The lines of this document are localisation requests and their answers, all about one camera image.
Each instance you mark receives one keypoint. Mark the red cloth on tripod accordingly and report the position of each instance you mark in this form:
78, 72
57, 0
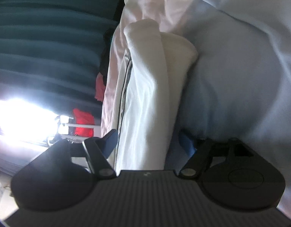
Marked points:
83, 118

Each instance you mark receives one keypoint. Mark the dark teal right curtain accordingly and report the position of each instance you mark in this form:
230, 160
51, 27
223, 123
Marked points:
50, 51

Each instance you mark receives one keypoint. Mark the silver tripod stand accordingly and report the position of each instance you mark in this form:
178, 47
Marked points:
64, 128

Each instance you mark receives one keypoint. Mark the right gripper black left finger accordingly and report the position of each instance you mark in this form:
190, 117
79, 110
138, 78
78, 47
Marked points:
97, 152

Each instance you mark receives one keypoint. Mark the white garment with black stripe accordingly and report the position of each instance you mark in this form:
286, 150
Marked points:
148, 92

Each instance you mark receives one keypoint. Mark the bright window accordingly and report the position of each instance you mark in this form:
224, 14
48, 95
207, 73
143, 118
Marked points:
24, 124

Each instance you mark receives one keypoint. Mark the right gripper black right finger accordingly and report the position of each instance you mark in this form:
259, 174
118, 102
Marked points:
200, 153

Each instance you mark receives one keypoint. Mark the pastel pink blue bedsheet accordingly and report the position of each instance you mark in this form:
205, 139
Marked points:
240, 85

